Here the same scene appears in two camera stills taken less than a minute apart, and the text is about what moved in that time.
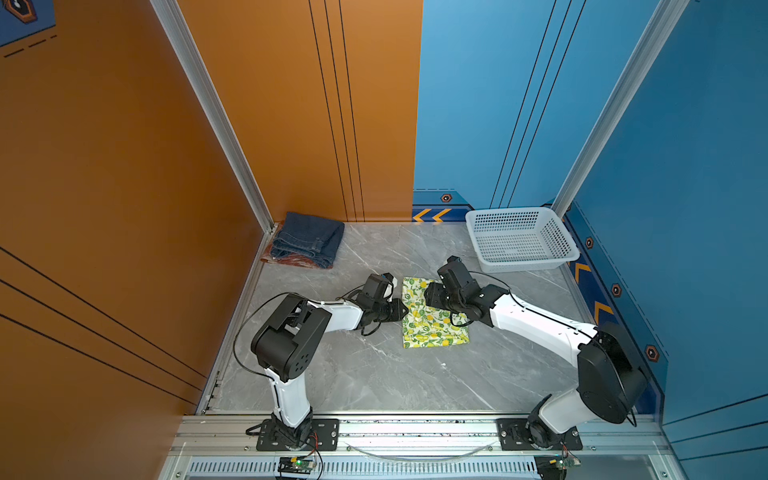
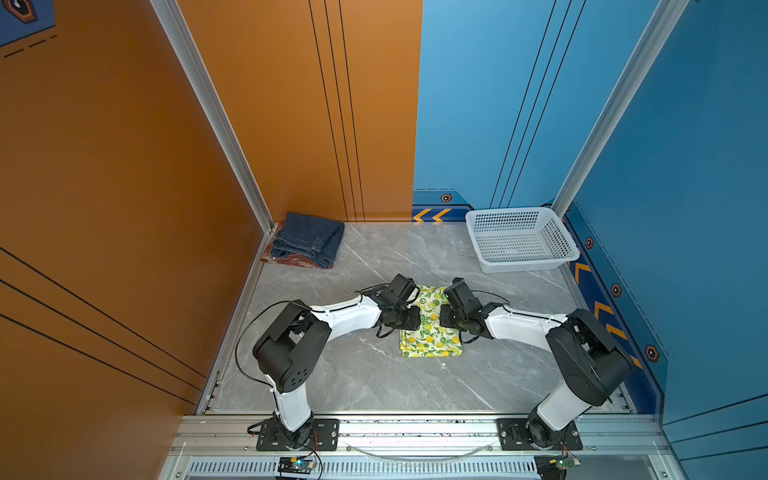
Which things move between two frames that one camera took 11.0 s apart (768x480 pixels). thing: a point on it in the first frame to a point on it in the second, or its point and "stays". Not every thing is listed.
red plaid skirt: x=292 y=259 stays
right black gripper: x=432 y=294 to x=444 y=309
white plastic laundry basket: x=518 y=239 stays
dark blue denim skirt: x=316 y=238 stays
